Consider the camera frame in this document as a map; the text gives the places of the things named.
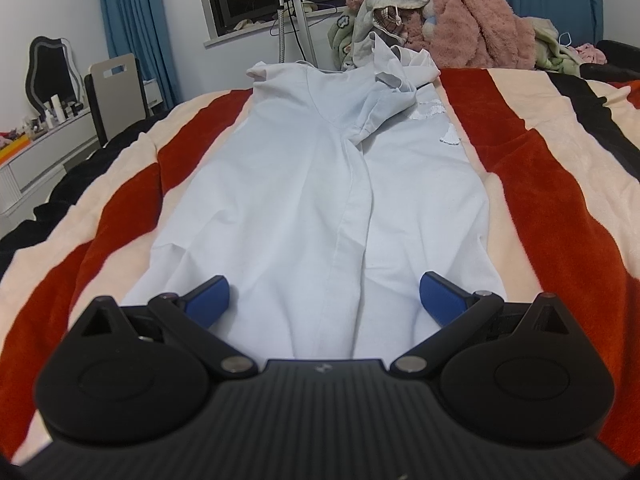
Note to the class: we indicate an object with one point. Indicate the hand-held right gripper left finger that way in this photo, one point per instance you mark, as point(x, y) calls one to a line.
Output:
point(210, 300)

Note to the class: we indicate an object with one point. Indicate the white chair with black frame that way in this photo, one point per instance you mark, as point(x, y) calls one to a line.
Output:
point(117, 90)

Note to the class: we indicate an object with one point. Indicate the group of cosmetic bottles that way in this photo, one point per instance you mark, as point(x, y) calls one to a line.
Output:
point(60, 107)

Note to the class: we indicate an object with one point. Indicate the pink fluffy robe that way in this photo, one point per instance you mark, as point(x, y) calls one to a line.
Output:
point(480, 25)

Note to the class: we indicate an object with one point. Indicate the pink cloth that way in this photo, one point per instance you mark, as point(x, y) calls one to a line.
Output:
point(590, 54)

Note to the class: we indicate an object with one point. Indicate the black armchair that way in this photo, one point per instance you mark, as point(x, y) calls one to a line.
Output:
point(620, 55)

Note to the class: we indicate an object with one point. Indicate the cloths on window sill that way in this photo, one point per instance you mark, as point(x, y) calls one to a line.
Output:
point(245, 24)

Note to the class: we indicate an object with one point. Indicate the striped fleece blanket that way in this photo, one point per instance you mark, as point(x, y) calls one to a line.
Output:
point(550, 185)

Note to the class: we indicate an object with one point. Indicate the wavy framed mirror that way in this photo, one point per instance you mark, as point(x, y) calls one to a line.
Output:
point(50, 70)

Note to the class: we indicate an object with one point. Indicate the white dressing table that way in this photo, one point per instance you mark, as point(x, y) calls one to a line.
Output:
point(45, 155)

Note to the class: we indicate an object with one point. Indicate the yellow box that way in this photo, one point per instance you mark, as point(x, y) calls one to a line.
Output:
point(17, 150)

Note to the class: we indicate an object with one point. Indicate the white T-shirt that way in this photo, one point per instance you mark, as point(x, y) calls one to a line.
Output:
point(300, 185)

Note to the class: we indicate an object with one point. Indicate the standing garment steamer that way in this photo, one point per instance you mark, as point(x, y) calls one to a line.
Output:
point(302, 25)

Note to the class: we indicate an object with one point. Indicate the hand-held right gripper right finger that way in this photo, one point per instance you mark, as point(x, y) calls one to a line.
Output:
point(442, 300)

